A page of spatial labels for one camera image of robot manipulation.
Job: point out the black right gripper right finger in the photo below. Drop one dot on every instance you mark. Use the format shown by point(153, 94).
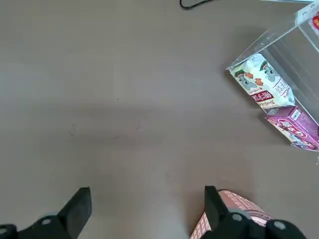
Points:
point(214, 209)

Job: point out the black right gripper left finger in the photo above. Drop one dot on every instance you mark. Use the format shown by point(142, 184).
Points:
point(74, 211)

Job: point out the pink plastic basket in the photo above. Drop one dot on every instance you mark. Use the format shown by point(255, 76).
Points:
point(239, 201)

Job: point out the purple snack box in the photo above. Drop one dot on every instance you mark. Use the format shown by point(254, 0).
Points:
point(296, 127)

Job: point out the white cartoon snack packet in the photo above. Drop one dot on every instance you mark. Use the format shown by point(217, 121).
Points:
point(261, 79)

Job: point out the clear acrylic display box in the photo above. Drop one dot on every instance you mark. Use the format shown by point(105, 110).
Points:
point(286, 42)

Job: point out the red snack packet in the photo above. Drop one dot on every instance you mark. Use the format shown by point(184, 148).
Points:
point(316, 23)

